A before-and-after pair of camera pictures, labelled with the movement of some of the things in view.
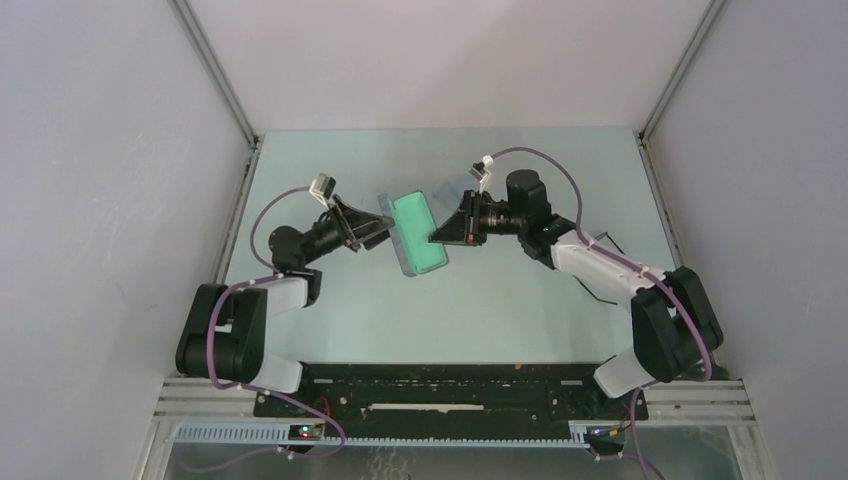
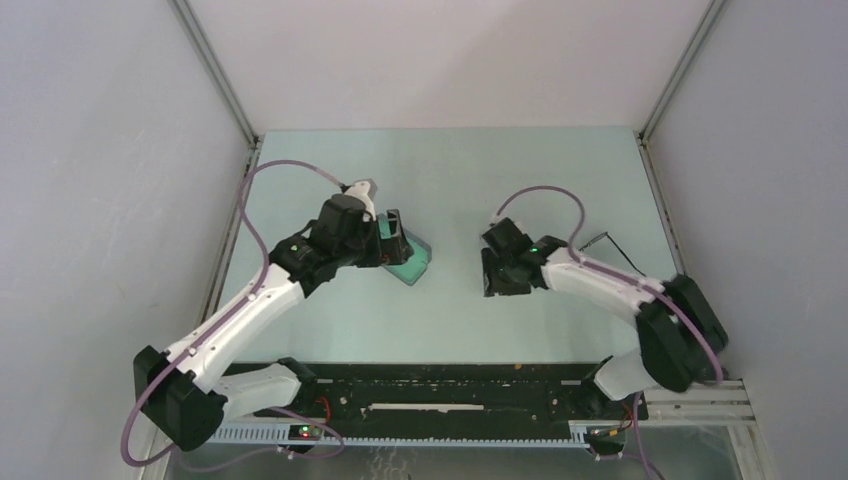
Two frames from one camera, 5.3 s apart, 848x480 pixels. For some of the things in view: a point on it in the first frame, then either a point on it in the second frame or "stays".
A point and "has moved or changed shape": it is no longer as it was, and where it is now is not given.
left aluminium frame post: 215,70 stays
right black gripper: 468,228 → 493,280
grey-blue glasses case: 409,236 has moved or changed shape
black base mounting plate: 431,398 stays
